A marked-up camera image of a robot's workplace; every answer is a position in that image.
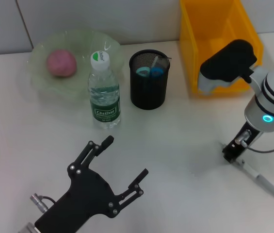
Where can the blue and teal scissors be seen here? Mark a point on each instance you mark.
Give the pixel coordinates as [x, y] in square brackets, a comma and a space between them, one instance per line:
[155, 72]

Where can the green glass fruit plate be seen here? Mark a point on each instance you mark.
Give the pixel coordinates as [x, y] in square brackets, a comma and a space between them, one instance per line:
[83, 43]

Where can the yellow plastic bin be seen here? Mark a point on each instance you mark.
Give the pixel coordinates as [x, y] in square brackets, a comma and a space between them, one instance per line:
[224, 24]

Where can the clear plastic ruler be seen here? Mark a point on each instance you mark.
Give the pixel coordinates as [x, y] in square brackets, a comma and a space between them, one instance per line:
[159, 63]

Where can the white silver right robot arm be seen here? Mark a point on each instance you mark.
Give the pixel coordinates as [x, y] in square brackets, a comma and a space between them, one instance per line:
[272, 97]

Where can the clear grey ballpoint pen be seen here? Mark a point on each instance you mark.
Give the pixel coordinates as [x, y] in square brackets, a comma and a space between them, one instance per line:
[262, 180]

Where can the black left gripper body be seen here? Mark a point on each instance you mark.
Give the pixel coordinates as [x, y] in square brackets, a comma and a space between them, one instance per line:
[85, 194]

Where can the black mesh pen holder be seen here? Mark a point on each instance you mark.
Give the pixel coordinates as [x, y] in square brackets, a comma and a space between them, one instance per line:
[149, 94]

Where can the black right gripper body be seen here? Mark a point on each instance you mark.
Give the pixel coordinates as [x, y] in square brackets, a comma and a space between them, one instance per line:
[244, 138]

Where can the pink peach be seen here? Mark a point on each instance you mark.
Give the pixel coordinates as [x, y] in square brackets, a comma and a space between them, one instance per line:
[60, 63]

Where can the clear green-label water bottle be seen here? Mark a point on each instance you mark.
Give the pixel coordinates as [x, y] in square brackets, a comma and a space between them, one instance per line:
[105, 102]

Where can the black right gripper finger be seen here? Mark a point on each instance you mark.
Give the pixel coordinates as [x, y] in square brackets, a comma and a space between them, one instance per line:
[230, 154]

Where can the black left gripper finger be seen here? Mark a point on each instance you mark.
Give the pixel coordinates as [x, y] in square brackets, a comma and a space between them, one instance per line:
[93, 150]
[134, 189]

